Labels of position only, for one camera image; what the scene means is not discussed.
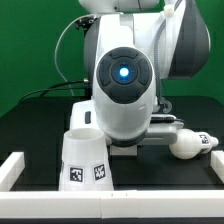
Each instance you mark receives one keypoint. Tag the white lamp bulb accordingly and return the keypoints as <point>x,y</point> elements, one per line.
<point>190,143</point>

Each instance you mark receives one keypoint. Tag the white lamp base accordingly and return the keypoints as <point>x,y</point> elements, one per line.
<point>123,151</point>

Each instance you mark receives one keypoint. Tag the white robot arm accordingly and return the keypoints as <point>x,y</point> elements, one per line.
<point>128,51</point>

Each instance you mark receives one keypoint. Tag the white lamp shade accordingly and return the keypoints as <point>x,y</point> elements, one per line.
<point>85,165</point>

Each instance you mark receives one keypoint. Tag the white front fence bar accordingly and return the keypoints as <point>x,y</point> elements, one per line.
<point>112,204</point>

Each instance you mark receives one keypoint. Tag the white fence bar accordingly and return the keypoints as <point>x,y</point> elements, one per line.
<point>217,163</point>
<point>10,170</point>
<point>112,204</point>

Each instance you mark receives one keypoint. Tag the white right fence bar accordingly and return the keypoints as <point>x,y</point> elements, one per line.
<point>217,163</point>

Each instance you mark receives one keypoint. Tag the white left fence bar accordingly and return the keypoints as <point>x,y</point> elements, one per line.
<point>10,170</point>

